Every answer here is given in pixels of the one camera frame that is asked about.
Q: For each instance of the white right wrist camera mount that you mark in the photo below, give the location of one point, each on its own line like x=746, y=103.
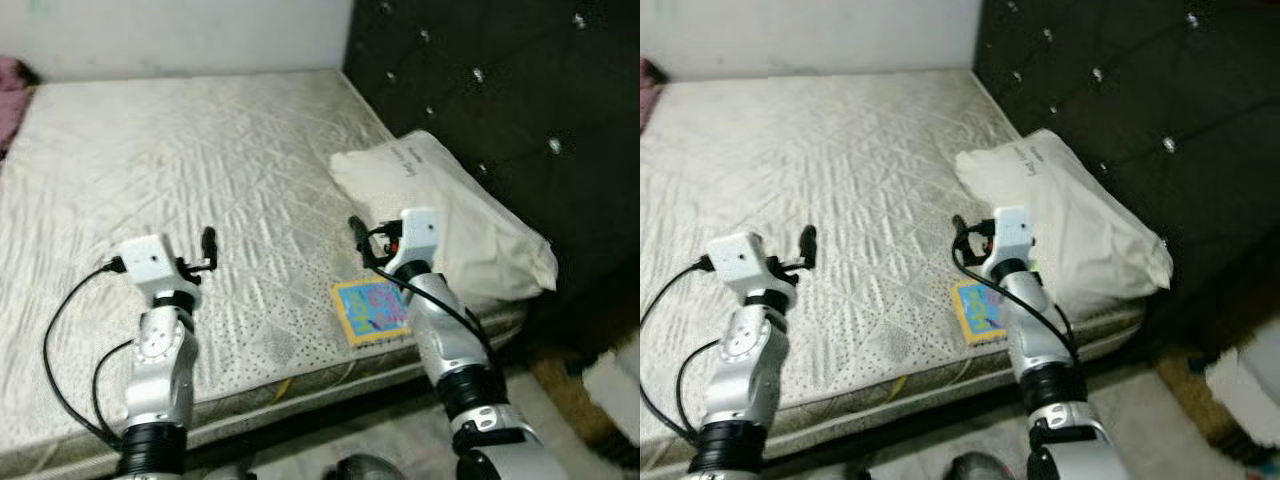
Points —
x=1013, y=237
x=420, y=235

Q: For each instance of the yellow-framed colourful puzzle board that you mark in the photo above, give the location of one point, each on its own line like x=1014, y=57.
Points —
x=975, y=312
x=365, y=310

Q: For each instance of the brown floor mat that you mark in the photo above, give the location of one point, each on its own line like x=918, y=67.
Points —
x=1190, y=400
x=565, y=395

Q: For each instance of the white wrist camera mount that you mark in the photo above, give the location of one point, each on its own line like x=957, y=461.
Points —
x=1013, y=237
x=420, y=235
x=148, y=262
x=738, y=260

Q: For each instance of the grey robot right leg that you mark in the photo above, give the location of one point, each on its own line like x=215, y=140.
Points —
x=975, y=468
x=365, y=468

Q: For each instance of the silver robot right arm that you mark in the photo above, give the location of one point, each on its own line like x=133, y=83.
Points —
x=1040, y=350
x=440, y=340

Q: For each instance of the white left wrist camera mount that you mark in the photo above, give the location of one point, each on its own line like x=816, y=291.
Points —
x=148, y=262
x=738, y=260

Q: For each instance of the dark bed base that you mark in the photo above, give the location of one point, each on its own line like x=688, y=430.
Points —
x=960, y=405
x=380, y=400

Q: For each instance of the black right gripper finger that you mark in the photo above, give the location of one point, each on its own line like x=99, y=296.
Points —
x=358, y=238
x=960, y=235

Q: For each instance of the beige quilted mattress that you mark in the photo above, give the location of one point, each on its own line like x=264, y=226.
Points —
x=830, y=150
x=200, y=150

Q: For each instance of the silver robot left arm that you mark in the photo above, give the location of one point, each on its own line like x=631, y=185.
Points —
x=160, y=380
x=745, y=380

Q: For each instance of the white pillow with text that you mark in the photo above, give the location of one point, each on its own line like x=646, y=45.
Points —
x=1090, y=220
x=470, y=220

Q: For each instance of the pink cartoon mouse blanket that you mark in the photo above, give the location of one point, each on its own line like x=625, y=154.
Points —
x=12, y=100
x=650, y=95

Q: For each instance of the black tufted headboard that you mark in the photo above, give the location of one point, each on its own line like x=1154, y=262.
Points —
x=520, y=100
x=1150, y=100

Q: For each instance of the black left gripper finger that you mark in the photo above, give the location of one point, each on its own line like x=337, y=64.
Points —
x=209, y=245
x=806, y=245

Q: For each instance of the white box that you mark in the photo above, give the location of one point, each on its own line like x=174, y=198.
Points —
x=1245, y=395
x=615, y=390

